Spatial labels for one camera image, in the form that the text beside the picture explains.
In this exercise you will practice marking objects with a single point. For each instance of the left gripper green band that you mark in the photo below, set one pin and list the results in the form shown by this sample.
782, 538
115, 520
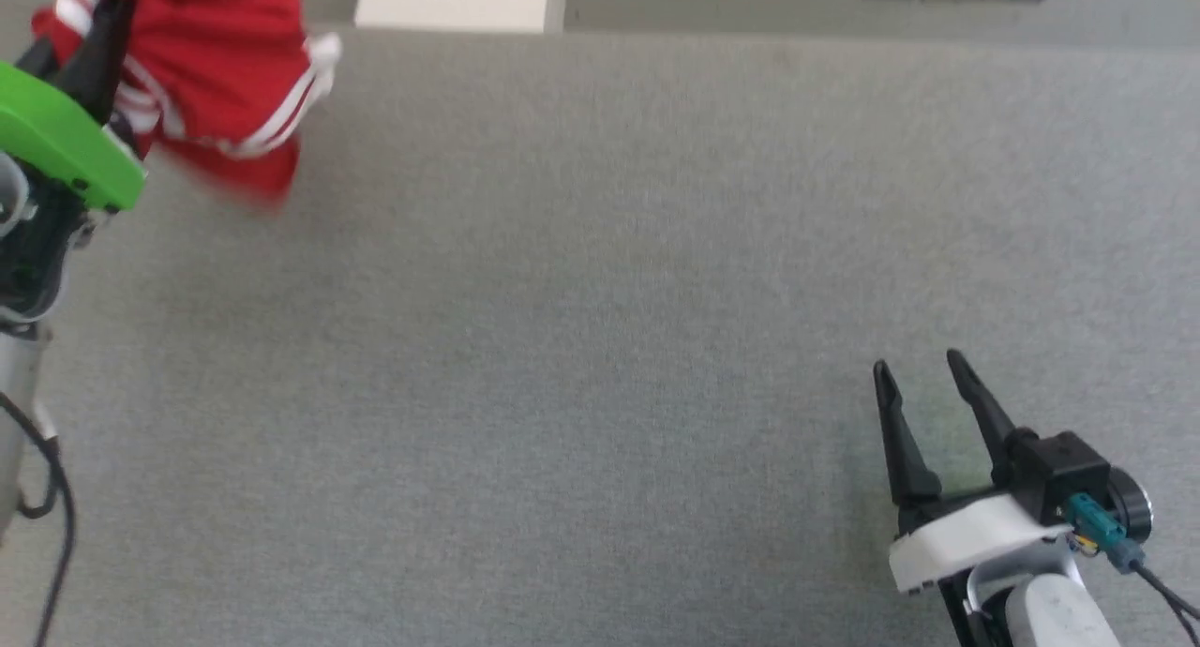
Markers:
66, 141

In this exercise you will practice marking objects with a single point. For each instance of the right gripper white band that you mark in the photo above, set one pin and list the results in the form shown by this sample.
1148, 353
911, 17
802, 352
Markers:
975, 534

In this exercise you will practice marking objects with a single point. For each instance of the red garment with white stripes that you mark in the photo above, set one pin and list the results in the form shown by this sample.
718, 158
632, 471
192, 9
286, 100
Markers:
216, 56

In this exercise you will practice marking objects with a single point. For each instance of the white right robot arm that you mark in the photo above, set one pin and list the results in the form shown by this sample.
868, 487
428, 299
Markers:
1055, 614

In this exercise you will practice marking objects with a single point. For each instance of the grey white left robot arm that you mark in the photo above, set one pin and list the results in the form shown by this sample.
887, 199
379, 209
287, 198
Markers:
17, 394

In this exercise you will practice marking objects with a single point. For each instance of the grey fabric upholstered platform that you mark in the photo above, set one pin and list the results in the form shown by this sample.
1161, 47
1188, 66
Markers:
600, 347

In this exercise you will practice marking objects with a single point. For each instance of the white rectangular pillar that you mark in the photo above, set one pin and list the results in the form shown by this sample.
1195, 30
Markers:
459, 0

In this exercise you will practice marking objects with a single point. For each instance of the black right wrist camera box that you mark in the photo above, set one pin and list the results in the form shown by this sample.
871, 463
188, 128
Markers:
1059, 464

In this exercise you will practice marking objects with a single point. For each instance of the teal right camera connector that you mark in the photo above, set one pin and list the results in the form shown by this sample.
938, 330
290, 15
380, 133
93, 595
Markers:
1099, 527

